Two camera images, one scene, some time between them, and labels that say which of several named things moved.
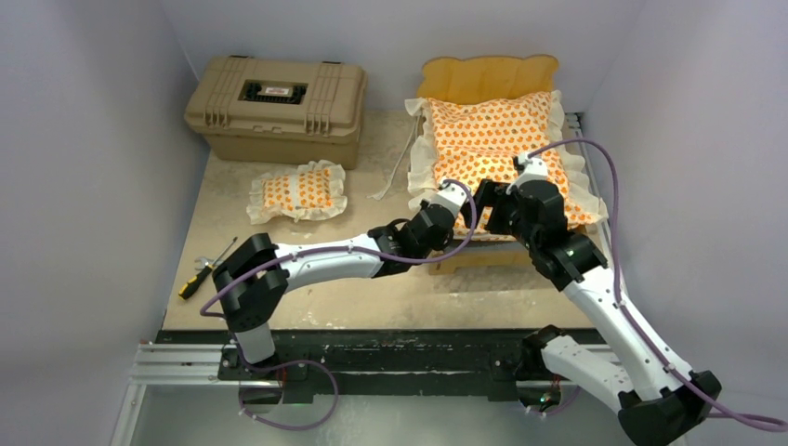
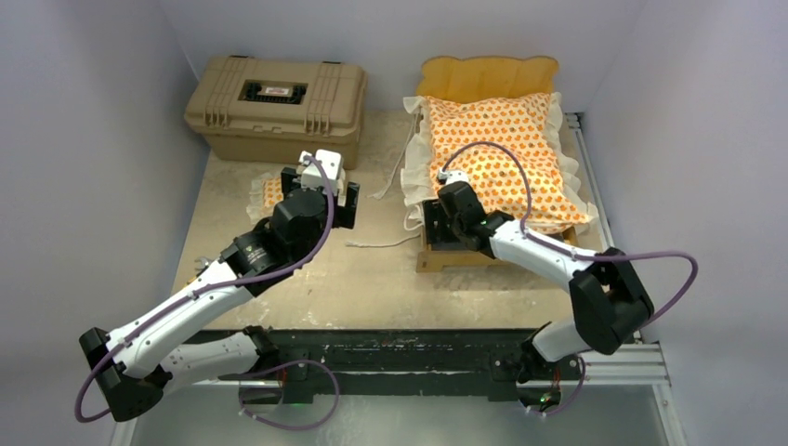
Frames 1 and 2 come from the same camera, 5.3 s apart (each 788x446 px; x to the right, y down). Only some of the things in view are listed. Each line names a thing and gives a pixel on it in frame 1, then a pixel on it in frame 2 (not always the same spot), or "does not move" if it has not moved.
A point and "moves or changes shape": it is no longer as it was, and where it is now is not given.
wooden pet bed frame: x=493 y=77 does not move
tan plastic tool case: x=279 y=111 does not move
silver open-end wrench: x=203 y=260 does not move
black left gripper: x=425 y=205 to x=343 y=214
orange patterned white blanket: x=456 y=143 moves or changes shape
